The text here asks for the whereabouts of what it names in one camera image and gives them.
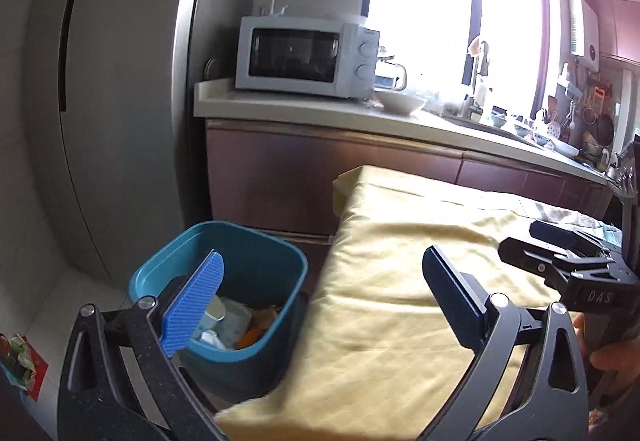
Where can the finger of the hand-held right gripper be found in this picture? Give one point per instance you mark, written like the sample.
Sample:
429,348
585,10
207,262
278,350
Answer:
525,253
552,232

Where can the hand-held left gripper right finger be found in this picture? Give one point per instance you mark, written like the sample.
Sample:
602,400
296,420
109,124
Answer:
450,296

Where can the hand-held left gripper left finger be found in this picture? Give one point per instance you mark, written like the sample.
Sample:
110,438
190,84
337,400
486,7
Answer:
196,303

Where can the white tissue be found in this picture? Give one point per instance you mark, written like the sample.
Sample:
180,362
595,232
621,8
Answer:
210,338

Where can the paper cup with teal dots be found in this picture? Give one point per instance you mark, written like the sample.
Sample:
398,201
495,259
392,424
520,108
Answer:
232,321

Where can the orange peel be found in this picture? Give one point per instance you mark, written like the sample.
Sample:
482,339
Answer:
250,335

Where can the blue plastic trash bin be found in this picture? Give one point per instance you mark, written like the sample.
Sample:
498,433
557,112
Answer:
260,261

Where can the person's right hand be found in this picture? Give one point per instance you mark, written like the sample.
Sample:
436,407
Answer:
617,362

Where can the yellow and teal patterned tablecloth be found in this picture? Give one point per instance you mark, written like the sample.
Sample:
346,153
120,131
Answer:
390,296

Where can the wide white bowl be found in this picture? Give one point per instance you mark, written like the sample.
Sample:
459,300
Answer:
565,149

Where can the white utensil holder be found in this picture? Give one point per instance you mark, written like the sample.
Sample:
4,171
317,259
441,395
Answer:
551,128

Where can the dark hanging pan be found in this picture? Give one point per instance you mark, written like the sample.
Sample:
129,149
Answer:
605,130

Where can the kitchen sink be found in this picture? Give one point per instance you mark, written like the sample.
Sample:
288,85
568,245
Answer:
480,123

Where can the white vertical pipe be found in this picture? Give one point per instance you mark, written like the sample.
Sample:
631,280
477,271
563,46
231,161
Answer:
623,111

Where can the orange hanging grater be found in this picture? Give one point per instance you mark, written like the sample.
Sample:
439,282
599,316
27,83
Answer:
598,98

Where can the white soap pump bottle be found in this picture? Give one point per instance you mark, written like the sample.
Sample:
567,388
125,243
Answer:
480,95

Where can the brown lower kitchen cabinets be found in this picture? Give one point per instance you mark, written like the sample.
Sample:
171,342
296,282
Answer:
280,171

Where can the pile of clear plastic bags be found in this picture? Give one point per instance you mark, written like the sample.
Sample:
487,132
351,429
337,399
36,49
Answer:
445,107

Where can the metal kitchen faucet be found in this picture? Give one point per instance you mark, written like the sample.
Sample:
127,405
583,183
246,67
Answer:
481,71

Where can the red and green packet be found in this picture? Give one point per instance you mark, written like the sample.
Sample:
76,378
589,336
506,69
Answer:
17,363

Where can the white water heater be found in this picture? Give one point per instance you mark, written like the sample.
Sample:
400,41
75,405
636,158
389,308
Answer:
584,33

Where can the brown dish cloth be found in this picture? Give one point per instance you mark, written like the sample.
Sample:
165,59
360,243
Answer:
475,46

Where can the pale kitchen countertop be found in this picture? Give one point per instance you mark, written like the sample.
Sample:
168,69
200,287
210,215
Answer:
280,108

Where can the grey refrigerator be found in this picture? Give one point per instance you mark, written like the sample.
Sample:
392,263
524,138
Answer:
125,96

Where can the glass kettle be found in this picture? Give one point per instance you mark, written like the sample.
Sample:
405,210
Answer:
392,73

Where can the dark framed window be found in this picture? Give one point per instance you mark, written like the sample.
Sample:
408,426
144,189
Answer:
425,11

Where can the white microwave oven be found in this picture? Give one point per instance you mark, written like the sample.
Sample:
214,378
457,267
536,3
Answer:
300,58

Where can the small white ornament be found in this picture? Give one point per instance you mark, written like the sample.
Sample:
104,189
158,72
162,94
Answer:
274,10

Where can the brown wall cabinet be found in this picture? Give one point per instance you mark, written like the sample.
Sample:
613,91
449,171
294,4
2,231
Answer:
622,31

